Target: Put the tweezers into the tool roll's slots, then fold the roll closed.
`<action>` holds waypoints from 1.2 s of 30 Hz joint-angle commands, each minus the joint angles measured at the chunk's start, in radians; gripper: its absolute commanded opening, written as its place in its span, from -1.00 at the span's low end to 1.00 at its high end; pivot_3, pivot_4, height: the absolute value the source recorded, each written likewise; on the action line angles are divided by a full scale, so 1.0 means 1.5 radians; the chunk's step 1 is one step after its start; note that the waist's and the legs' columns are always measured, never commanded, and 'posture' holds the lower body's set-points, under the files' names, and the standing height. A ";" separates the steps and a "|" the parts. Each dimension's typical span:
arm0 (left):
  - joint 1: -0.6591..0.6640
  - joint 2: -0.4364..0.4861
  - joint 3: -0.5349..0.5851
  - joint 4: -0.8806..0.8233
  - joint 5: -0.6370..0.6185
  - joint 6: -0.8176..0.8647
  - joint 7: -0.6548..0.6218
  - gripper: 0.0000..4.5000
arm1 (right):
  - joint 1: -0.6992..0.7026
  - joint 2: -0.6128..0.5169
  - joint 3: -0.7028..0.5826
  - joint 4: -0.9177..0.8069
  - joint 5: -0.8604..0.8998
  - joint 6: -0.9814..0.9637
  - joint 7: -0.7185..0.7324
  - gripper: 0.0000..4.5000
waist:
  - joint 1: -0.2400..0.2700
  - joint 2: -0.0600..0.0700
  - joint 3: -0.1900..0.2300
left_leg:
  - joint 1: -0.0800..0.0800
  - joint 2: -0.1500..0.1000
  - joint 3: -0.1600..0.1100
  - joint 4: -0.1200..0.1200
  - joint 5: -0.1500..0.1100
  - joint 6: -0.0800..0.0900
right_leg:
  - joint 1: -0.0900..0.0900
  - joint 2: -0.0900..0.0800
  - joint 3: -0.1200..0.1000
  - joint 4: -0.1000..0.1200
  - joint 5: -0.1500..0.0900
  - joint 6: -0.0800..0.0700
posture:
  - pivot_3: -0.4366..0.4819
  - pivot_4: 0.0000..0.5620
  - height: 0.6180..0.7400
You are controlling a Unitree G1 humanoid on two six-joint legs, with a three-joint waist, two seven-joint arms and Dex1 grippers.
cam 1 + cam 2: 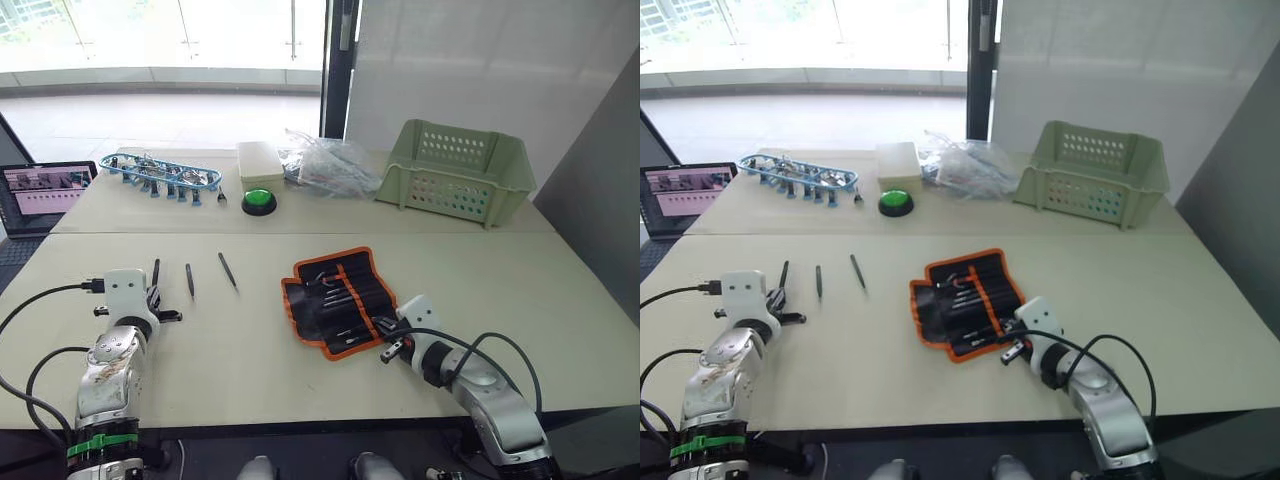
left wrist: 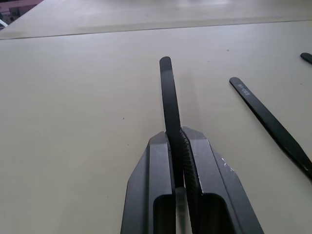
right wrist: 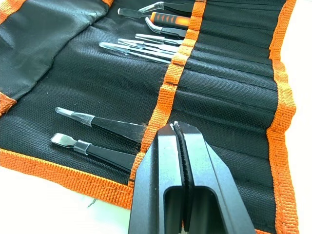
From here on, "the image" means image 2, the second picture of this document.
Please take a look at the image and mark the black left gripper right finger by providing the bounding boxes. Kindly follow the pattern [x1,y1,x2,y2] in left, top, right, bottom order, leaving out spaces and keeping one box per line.
[179,126,265,234]

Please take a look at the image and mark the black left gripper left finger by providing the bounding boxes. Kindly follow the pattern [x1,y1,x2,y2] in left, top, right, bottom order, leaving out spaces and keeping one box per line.
[119,130,177,234]

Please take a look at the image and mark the black tweezers with white print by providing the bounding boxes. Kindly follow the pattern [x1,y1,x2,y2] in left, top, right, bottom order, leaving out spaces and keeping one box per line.
[229,77,312,182]

